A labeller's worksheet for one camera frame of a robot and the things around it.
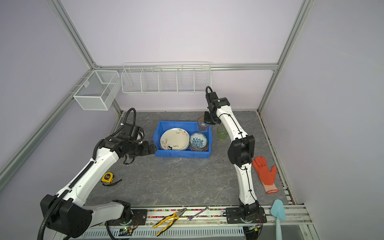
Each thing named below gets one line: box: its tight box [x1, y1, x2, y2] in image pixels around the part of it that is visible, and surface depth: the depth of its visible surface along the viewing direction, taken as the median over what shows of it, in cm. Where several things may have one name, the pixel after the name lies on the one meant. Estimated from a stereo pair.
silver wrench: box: [187, 205, 211, 223], surface depth 77 cm
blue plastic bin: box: [153, 121, 213, 159], surface depth 98 cm
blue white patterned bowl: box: [189, 131, 209, 152], surface depth 94 cm
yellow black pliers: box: [152, 207, 187, 237], surface depth 75 cm
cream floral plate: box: [159, 127, 190, 151], surface depth 102 cm
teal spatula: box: [270, 199, 286, 240], surface depth 77 cm
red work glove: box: [252, 156, 279, 194], surface depth 88 cm
